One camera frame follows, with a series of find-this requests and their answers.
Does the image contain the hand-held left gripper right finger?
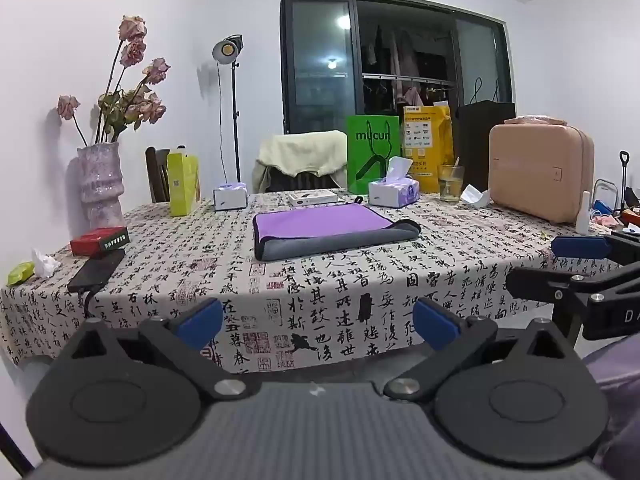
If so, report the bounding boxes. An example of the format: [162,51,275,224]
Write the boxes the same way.
[382,297,584,404]

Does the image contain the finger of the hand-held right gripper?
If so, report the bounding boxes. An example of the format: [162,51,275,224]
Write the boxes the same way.
[505,266,608,311]
[551,229,640,262]

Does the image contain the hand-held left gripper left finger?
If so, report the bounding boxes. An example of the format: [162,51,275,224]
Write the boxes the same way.
[59,297,250,404]

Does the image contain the grey towel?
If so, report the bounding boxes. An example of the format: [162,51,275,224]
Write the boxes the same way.
[254,219,421,262]

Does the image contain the purple towel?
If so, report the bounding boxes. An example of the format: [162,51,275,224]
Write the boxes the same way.
[252,203,392,238]

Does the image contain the small white bottle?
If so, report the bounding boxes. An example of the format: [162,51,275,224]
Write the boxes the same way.
[575,192,592,235]

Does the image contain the pink hard suitcase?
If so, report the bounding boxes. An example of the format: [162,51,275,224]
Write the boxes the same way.
[488,116,596,225]

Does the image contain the person's purple clothing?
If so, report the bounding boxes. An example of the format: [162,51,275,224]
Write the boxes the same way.
[582,332,640,480]

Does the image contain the calligraphy print tablecloth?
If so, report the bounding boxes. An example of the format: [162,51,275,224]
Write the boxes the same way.
[0,190,623,376]

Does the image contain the crumpled white paper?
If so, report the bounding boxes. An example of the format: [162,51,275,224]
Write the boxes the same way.
[460,184,492,209]

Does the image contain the black smartphone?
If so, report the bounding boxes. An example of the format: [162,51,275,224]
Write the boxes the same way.
[67,249,126,294]

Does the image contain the small white tissue box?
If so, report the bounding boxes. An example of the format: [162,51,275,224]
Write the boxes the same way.
[212,183,249,212]

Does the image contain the red flat box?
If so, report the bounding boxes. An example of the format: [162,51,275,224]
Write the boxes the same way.
[69,227,130,257]

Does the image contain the glass cup with spoon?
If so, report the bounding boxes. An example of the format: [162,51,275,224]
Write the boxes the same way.
[438,157,466,204]

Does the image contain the yellow-green paper bag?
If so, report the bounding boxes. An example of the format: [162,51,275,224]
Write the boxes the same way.
[166,150,202,218]

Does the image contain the purple white tissue pack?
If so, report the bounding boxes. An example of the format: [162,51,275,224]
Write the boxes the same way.
[368,156,421,207]

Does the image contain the black paper bag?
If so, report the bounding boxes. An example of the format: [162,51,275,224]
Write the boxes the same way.
[454,101,517,192]

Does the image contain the dark wooden chair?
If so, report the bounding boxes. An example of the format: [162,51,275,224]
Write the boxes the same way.
[145,146,172,204]

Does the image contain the crumpled white tissue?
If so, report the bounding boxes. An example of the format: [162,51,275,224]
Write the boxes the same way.
[31,248,62,279]

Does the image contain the flat white box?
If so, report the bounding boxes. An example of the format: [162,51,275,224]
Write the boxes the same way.
[288,190,341,207]

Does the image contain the speckled pink ceramic vase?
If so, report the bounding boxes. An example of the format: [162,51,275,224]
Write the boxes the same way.
[76,141,126,231]

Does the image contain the yellow paper bag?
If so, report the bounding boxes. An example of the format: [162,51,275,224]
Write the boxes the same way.
[402,102,455,194]

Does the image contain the green paper shopping bag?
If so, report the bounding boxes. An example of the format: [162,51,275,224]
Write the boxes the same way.
[346,115,402,195]

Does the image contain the green snack packet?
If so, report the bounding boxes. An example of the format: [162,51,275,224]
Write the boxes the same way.
[6,262,36,287]

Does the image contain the chair with cream cloth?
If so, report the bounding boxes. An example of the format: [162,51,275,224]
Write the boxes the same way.
[251,130,349,194]

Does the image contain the studio lamp on stand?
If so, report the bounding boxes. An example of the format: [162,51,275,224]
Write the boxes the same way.
[212,34,245,185]

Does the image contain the dried pink roses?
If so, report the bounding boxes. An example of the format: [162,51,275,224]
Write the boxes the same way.
[56,15,172,146]

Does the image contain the black framed glass sliding door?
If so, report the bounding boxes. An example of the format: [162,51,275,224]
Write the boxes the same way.
[279,0,516,136]

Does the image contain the black handled trolley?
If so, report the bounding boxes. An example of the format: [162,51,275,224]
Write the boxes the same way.
[593,150,640,221]

